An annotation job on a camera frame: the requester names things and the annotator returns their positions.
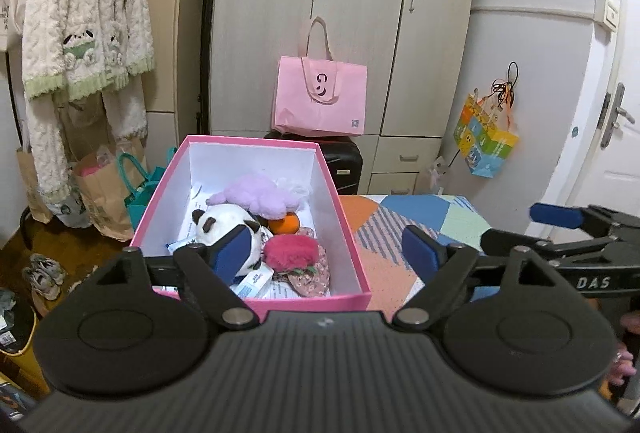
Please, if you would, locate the large blue tissue pack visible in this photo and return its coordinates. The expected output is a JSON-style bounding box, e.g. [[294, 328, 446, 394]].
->
[[204, 228, 273, 299]]

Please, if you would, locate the panda plush toy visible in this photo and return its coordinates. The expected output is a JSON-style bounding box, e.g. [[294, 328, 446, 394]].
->
[[190, 202, 274, 278]]

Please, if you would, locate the strawberry plush toy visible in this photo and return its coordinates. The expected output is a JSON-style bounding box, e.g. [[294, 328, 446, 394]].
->
[[262, 235, 320, 274]]

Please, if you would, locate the orange plush ball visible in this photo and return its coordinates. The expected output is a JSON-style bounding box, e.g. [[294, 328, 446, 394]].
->
[[268, 212, 300, 235]]

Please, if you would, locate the purple plush toy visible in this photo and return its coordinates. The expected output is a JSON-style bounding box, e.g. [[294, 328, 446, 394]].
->
[[206, 174, 302, 221]]

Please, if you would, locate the floral fabric pouch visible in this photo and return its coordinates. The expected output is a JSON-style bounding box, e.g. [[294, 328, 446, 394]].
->
[[273, 228, 331, 297]]

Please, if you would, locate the person's right hand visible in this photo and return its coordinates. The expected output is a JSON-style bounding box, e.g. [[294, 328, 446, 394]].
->
[[606, 312, 640, 387]]

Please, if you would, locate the white door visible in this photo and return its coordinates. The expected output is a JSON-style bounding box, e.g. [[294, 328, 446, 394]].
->
[[567, 0, 639, 216]]

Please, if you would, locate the patchwork tablecloth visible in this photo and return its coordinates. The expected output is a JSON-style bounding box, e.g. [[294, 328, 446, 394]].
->
[[341, 195, 489, 318]]

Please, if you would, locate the teal bag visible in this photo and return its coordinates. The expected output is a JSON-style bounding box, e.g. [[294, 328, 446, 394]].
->
[[116, 147, 177, 231]]

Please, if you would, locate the pink storage box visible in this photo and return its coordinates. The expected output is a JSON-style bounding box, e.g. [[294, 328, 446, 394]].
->
[[128, 134, 373, 323]]

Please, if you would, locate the colourful hanging gift bag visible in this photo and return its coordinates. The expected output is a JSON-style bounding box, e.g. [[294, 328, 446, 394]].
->
[[454, 60, 520, 179]]

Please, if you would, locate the brown paper bag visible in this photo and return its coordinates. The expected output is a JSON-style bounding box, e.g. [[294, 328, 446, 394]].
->
[[16, 130, 147, 241]]

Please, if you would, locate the black suitcase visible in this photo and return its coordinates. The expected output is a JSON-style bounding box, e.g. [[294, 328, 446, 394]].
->
[[265, 130, 363, 195]]

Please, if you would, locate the pair of sneakers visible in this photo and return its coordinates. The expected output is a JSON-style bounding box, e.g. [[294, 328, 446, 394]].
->
[[22, 253, 66, 301]]

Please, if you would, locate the pink tote bag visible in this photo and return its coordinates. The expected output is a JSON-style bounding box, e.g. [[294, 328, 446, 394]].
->
[[271, 16, 368, 138]]

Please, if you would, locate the cream knitted cardigan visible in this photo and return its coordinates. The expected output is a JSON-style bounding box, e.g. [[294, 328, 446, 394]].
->
[[22, 0, 155, 205]]

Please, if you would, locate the grey wooden wardrobe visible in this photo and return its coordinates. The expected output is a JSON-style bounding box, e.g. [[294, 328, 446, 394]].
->
[[204, 0, 472, 195]]

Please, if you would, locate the metal door handle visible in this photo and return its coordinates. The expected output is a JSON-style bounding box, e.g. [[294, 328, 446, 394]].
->
[[598, 82, 636, 149]]

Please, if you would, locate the wall light switch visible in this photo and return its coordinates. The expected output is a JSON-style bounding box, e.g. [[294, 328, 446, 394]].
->
[[593, 0, 620, 34]]

